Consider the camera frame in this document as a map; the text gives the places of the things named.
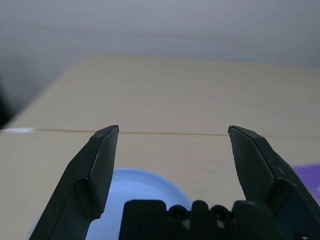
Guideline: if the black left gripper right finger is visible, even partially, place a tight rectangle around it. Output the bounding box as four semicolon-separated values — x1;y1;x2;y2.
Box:
228;125;320;240

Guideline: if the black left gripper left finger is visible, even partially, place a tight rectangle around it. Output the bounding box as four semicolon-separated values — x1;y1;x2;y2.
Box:
28;124;120;240

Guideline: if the blue plastic plate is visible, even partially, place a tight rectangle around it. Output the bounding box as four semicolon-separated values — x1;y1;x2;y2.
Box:
29;168;193;240

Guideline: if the purple tissue box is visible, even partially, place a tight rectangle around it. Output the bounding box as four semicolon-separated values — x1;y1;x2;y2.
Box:
291;163;320;203

